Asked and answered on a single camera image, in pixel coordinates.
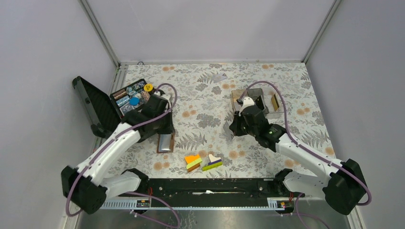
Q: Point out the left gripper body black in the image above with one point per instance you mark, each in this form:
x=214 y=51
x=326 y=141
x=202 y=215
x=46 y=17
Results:
x=164 y=125

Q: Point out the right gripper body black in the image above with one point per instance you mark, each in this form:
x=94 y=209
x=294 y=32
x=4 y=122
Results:
x=240 y=128

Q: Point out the silver VIP credit card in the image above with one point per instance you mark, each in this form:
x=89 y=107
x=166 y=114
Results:
x=227 y=132

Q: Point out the brown leather card holder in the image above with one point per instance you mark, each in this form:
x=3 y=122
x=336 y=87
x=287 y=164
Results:
x=166 y=143

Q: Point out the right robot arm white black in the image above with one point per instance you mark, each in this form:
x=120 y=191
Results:
x=341 y=184

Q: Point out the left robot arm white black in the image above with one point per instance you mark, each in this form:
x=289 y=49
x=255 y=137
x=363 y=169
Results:
x=87 y=186

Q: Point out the gold card stack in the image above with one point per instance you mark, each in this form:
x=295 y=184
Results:
x=275 y=103

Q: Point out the white purple green card stack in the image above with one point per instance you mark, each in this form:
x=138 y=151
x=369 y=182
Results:
x=214 y=162

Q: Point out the silver card on mat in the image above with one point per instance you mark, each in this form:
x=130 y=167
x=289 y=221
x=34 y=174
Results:
x=219 y=77

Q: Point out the orange green brown card stack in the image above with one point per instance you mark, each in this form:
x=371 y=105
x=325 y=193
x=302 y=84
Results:
x=193 y=162

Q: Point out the blue poker chip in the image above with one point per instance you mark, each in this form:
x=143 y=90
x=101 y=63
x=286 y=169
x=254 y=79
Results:
x=134 y=101

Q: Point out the yellow poker chip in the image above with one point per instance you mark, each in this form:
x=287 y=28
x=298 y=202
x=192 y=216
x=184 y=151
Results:
x=148 y=88

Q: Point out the black poker chip case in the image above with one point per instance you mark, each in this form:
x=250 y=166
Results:
x=107 y=111

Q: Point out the floral patterned table mat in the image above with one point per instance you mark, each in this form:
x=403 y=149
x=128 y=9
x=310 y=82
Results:
x=203 y=107

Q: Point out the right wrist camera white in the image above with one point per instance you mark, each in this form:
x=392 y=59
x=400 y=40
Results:
x=245 y=102

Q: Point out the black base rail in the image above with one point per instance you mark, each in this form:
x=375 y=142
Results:
x=216 y=192

